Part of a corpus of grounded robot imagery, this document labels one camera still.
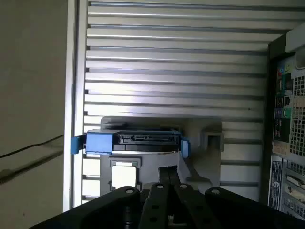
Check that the hard disk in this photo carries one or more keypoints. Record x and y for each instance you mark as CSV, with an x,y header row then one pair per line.
x,y
100,143

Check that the silver CPU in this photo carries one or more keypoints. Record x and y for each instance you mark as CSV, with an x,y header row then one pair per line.
x,y
125,176

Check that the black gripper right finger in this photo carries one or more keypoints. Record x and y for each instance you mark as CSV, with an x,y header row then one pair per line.
x,y
238,210

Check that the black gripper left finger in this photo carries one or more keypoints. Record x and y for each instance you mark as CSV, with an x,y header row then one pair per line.
x,y
152,205

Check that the grey parts rack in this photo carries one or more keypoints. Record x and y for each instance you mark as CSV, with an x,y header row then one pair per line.
x,y
152,167

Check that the black PC case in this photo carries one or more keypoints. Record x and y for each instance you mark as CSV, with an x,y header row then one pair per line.
x,y
281,119

